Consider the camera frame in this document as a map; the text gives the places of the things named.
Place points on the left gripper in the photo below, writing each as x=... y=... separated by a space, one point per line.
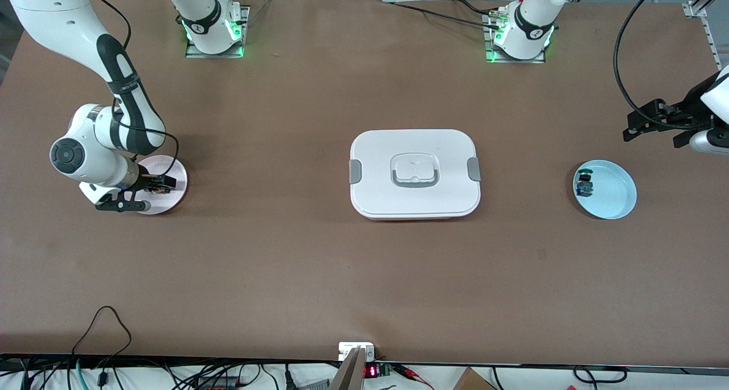
x=688 y=110

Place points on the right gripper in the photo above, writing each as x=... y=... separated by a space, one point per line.
x=147 y=181

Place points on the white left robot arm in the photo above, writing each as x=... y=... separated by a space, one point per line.
x=529 y=25

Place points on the white lidded storage box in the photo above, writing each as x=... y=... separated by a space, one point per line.
x=416 y=196

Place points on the brown cardboard box corner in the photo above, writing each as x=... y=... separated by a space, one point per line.
x=472 y=381

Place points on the pink round plate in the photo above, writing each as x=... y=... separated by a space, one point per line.
x=173 y=199

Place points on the light blue round plate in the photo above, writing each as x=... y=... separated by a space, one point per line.
x=612 y=193

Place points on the aluminium corner profile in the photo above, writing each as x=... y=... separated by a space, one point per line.
x=696 y=9

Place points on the grey metal bar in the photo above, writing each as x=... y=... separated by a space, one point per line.
x=347 y=376

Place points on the red LED display module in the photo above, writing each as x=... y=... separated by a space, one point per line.
x=371 y=371

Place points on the red clip leads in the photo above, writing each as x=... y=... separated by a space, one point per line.
x=413 y=373

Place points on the green push-button switch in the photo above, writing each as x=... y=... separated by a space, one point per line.
x=584 y=185

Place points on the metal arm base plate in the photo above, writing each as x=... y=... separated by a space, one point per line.
x=495 y=60
x=196 y=54

